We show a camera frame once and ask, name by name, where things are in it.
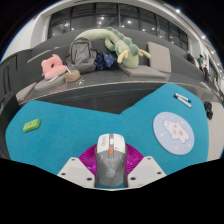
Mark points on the green eraser block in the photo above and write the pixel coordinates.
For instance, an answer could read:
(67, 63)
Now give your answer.
(31, 125)

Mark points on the dark blue patterned bag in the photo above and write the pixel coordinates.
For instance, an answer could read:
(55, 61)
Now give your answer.
(105, 61)

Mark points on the black suitcase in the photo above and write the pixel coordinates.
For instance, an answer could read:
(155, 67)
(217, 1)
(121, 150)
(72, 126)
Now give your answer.
(7, 108)

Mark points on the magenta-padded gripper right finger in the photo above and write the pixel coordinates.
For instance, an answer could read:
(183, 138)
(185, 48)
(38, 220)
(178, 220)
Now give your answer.
(146, 170)

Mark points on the large dark glass window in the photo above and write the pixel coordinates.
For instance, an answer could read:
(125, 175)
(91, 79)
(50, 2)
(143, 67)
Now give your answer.
(126, 18)

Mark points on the pink plush cushion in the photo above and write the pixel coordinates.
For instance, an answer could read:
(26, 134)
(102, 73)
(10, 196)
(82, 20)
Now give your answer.
(52, 67)

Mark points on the black bag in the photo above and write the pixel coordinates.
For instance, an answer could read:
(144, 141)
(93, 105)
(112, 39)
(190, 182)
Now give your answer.
(208, 110)

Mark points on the long green dragon plush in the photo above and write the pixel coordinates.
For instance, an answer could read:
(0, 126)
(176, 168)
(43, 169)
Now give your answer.
(128, 50)

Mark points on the grey backpack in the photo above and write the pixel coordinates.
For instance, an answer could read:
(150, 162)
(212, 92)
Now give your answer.
(81, 55)

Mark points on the flat grey seat cushion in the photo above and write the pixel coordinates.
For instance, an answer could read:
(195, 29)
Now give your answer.
(48, 84)
(25, 92)
(143, 71)

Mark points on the upright grey square cushion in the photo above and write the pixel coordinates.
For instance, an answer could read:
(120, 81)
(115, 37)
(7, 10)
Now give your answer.
(160, 57)

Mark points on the tan round pouch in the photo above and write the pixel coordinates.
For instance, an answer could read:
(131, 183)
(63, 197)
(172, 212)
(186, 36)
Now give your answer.
(72, 76)

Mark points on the grey white orange computer mouse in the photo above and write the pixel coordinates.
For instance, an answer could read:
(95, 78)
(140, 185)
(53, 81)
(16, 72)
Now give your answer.
(110, 163)

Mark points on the round light blue mouse pad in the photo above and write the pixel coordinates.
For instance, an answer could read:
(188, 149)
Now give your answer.
(174, 133)

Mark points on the person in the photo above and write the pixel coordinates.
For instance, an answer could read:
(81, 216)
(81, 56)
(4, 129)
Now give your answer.
(200, 62)
(190, 57)

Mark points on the white marker with blue cap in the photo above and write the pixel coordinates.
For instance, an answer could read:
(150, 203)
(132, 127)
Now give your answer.
(182, 97)

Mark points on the white marker pen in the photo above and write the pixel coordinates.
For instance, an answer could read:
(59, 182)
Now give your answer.
(183, 102)

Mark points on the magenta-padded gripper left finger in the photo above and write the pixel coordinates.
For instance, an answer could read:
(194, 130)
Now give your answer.
(75, 170)

